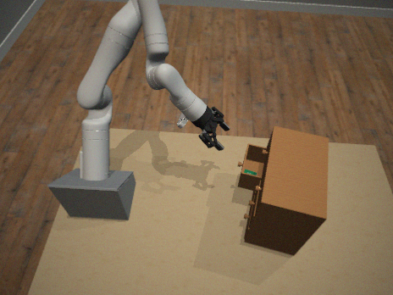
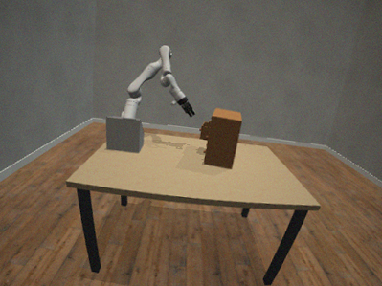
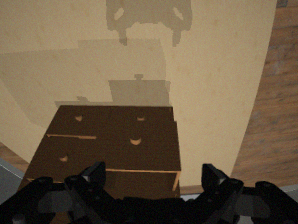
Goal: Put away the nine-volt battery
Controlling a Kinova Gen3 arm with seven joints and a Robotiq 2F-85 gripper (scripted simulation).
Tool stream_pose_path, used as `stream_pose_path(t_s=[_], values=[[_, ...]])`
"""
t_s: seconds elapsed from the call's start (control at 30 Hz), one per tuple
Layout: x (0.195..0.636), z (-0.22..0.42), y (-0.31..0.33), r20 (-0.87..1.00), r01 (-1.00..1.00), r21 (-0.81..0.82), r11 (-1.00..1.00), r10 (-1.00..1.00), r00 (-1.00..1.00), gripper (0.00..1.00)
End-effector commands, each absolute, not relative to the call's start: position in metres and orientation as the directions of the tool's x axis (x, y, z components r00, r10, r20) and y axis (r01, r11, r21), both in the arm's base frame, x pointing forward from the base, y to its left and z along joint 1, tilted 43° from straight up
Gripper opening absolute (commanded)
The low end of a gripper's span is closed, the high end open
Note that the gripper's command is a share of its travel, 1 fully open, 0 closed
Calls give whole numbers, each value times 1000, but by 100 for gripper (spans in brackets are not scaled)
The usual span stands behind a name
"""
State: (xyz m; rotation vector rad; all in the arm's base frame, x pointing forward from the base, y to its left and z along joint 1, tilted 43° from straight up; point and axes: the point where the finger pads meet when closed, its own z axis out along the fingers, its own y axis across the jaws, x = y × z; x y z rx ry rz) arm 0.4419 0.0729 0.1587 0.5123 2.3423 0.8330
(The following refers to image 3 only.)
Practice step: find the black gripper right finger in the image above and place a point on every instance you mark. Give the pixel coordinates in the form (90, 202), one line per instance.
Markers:
(263, 203)

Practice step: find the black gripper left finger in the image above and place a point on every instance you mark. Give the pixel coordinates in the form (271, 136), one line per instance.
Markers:
(38, 202)

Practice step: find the brown wooden chest of drawers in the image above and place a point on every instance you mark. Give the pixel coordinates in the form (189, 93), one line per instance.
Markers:
(26, 181)

